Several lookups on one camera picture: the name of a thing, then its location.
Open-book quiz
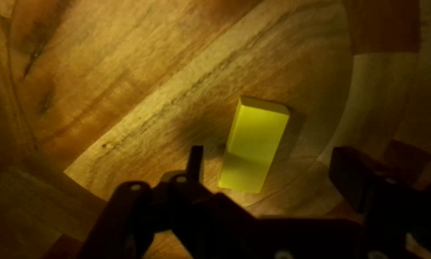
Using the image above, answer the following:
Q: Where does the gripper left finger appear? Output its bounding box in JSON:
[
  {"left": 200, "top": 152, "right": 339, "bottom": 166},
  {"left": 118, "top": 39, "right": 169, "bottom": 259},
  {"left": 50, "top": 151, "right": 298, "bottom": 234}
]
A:
[{"left": 77, "top": 145, "right": 259, "bottom": 259}]

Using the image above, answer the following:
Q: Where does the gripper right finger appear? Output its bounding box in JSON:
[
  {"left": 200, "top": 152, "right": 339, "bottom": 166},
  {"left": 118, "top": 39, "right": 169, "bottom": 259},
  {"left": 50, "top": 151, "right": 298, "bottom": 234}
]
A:
[{"left": 329, "top": 146, "right": 431, "bottom": 259}]

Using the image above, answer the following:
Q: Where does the wooden bowl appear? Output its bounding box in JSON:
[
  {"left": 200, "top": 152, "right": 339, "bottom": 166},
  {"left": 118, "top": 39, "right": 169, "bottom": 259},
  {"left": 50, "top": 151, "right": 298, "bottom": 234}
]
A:
[{"left": 0, "top": 0, "right": 431, "bottom": 259}]

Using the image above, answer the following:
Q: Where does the yellow rectangular block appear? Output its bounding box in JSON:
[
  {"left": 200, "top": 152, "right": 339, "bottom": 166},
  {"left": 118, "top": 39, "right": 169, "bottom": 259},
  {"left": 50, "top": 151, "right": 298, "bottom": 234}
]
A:
[{"left": 218, "top": 96, "right": 291, "bottom": 194}]

